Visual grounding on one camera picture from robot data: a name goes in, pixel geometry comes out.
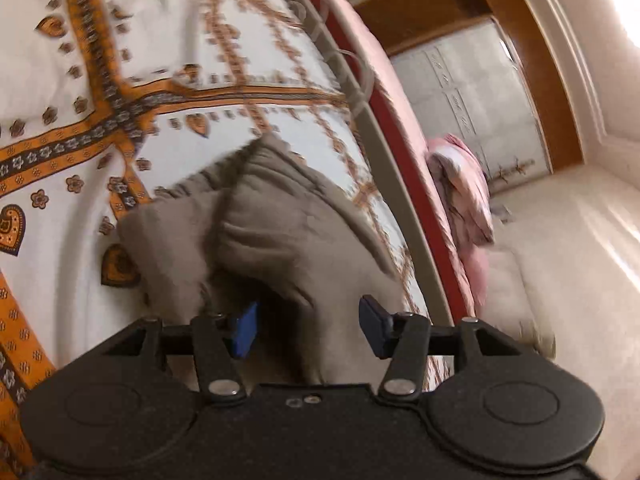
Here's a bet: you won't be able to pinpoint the grey fleece pants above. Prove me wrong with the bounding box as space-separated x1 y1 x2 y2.
117 134 402 386

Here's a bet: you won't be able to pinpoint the beige cushioned headboard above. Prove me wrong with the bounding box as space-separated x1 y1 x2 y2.
479 244 559 361

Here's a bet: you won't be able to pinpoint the folded pink quilt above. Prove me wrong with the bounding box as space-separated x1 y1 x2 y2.
425 134 495 250

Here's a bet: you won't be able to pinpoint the white wardrobe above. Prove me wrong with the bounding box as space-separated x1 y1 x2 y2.
390 18 551 192

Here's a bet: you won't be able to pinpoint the white orange patterned bedsheet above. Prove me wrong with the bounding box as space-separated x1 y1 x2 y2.
1 0 426 479

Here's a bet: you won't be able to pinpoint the pink bed with red base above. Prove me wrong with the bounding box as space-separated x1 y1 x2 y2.
311 0 475 323

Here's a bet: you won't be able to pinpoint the brown wooden door frame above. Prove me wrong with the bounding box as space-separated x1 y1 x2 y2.
355 0 584 176

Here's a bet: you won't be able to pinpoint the white metal bed frame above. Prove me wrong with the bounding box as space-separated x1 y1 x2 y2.
288 0 456 325

